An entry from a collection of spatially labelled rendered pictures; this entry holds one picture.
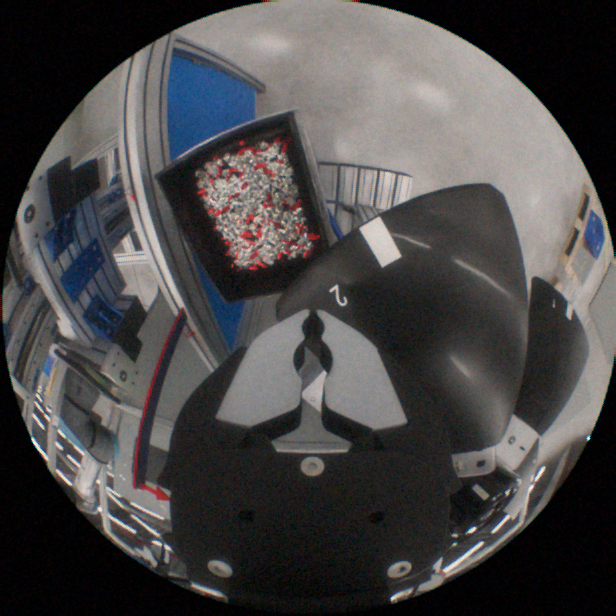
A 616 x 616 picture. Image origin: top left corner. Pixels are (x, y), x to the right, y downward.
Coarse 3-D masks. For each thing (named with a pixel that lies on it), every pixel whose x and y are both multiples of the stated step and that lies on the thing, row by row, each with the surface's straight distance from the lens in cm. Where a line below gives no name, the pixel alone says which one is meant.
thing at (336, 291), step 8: (336, 280) 17; (328, 288) 17; (336, 288) 17; (344, 288) 17; (328, 296) 17; (336, 296) 17; (344, 296) 17; (352, 296) 16; (336, 304) 17; (344, 304) 17; (352, 304) 17; (344, 312) 17
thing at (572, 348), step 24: (552, 288) 45; (528, 312) 40; (552, 312) 42; (528, 336) 38; (552, 336) 41; (576, 336) 46; (528, 360) 37; (552, 360) 39; (576, 360) 45; (528, 384) 36; (552, 384) 39; (576, 384) 45; (528, 408) 36; (552, 408) 38
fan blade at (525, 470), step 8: (536, 440) 65; (536, 448) 65; (528, 456) 59; (536, 456) 65; (520, 464) 54; (528, 464) 60; (536, 464) 67; (520, 472) 54; (528, 472) 60; (528, 480) 62; (520, 488) 55; (528, 488) 65; (520, 496) 58; (512, 504) 54; (520, 504) 63; (512, 512) 57
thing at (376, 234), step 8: (368, 224) 16; (376, 224) 16; (368, 232) 16; (376, 232) 16; (384, 232) 16; (368, 240) 16; (376, 240) 16; (384, 240) 16; (392, 240) 16; (376, 248) 16; (384, 248) 16; (392, 248) 16; (376, 256) 16; (384, 256) 16; (392, 256) 15; (400, 256) 15; (384, 264) 16
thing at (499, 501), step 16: (496, 464) 33; (464, 480) 30; (480, 480) 29; (496, 480) 29; (512, 480) 30; (464, 496) 29; (496, 496) 28; (512, 496) 36; (464, 512) 28; (480, 512) 28; (496, 512) 38; (448, 528) 30; (464, 528) 32; (480, 528) 37
